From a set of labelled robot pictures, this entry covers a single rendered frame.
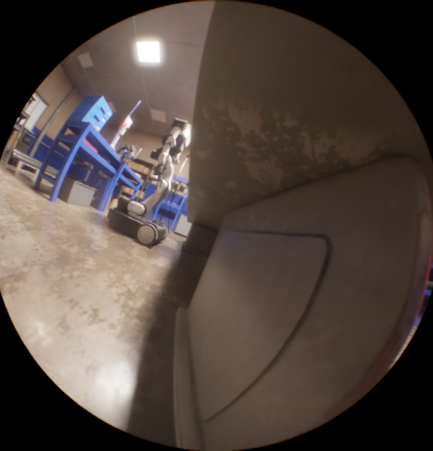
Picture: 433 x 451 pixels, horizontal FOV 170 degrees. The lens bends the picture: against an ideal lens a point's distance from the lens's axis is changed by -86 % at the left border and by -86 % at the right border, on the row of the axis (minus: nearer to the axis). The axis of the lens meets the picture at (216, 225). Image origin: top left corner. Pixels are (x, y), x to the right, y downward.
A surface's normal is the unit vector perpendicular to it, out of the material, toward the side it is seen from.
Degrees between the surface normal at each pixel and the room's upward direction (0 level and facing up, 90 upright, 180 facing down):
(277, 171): 180
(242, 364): 90
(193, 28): 180
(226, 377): 90
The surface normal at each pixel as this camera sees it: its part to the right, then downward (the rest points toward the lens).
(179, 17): -0.36, 0.93
